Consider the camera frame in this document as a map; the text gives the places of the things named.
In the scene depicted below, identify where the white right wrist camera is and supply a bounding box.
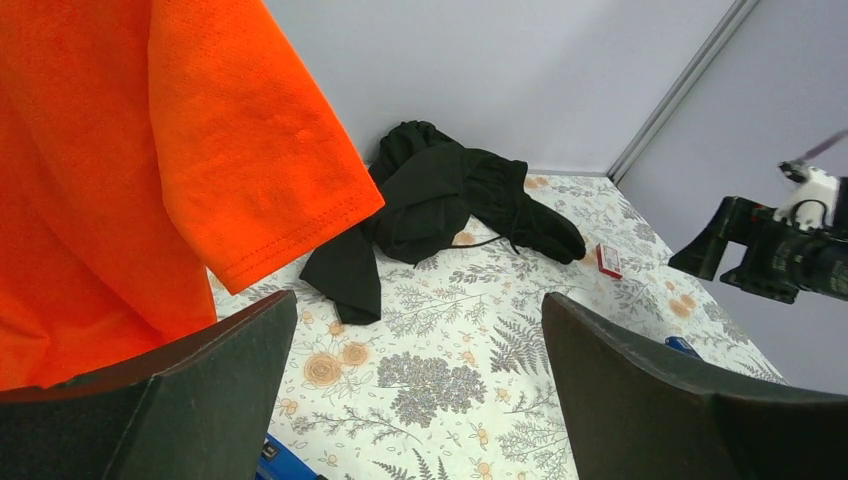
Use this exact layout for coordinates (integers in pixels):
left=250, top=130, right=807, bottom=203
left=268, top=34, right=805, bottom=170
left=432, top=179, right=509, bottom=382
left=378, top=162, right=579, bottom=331
left=773, top=160, right=842, bottom=231

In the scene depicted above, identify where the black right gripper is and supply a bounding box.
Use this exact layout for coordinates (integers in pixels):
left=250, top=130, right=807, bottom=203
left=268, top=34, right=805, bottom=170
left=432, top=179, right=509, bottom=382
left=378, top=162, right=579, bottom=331
left=668, top=196, right=847, bottom=304

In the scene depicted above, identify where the floral tablecloth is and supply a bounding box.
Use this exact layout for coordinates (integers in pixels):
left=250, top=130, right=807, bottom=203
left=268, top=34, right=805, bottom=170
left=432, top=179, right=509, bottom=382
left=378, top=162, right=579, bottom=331
left=211, top=175, right=782, bottom=479

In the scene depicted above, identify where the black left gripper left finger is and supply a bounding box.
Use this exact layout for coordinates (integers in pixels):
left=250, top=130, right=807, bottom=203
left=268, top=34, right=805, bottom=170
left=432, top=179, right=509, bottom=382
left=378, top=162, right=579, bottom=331
left=1, top=291, right=298, bottom=479

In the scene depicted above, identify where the blue stapler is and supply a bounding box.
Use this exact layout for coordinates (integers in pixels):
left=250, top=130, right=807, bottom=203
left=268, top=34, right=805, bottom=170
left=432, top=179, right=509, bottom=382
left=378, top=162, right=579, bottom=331
left=664, top=336, right=702, bottom=360
left=254, top=434, right=326, bottom=480

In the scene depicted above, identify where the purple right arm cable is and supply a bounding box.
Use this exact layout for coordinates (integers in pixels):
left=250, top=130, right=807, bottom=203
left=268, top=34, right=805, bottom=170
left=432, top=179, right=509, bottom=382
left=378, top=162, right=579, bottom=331
left=801, top=129, right=848, bottom=162

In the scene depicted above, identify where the orange t-shirt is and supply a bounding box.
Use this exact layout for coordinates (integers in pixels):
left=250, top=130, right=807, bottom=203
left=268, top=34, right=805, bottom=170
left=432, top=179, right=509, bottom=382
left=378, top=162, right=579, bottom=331
left=1, top=1, right=383, bottom=390

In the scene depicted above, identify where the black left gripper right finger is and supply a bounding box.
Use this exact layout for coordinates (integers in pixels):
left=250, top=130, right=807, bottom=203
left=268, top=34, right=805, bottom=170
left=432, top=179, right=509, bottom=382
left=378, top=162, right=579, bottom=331
left=542, top=293, right=847, bottom=479

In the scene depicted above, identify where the black crumpled garment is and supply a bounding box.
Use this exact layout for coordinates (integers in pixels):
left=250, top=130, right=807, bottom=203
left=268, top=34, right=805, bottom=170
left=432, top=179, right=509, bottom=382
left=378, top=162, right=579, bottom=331
left=300, top=121, right=587, bottom=325

